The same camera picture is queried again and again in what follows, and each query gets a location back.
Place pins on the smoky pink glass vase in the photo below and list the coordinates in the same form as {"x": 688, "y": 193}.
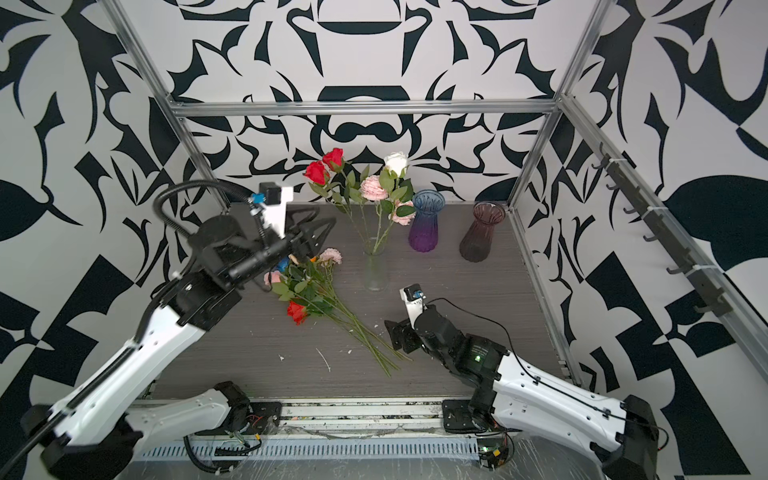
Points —
{"x": 476, "y": 244}

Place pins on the purple blue glass vase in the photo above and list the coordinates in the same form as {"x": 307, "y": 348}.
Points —
{"x": 424, "y": 232}

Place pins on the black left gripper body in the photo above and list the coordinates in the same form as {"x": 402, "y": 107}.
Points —
{"x": 299, "y": 244}

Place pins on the red rose stem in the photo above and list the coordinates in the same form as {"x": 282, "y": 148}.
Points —
{"x": 338, "y": 183}

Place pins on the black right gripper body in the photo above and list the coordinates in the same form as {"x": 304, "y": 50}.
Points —
{"x": 413, "y": 339}

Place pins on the white rose stem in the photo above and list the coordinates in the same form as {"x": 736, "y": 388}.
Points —
{"x": 396, "y": 165}

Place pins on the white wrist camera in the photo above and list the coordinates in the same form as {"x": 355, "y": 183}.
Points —
{"x": 269, "y": 206}
{"x": 414, "y": 300}

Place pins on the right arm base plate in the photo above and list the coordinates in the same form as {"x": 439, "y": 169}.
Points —
{"x": 457, "y": 419}

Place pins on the pink peony flower stem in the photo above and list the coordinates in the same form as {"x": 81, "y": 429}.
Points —
{"x": 393, "y": 205}

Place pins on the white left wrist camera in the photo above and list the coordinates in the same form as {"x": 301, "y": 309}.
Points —
{"x": 269, "y": 206}

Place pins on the aluminium front rail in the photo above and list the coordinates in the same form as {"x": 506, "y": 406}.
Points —
{"x": 360, "y": 414}

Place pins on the white slotted cable duct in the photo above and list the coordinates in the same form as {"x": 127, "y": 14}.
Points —
{"x": 282, "y": 449}

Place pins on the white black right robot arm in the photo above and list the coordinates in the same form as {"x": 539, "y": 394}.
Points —
{"x": 621, "y": 436}

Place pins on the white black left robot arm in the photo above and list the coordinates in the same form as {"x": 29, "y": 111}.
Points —
{"x": 93, "y": 433}

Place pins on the mixed artificial flower bouquet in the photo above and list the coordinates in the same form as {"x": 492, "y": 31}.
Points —
{"x": 308, "y": 291}

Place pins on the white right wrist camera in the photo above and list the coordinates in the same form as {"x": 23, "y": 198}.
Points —
{"x": 414, "y": 300}

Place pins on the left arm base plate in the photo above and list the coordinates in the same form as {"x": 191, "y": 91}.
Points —
{"x": 263, "y": 418}

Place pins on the clear glass vase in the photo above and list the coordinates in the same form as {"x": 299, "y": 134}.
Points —
{"x": 375, "y": 271}

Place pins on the black wall hook rack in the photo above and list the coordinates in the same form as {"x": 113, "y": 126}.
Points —
{"x": 664, "y": 229}

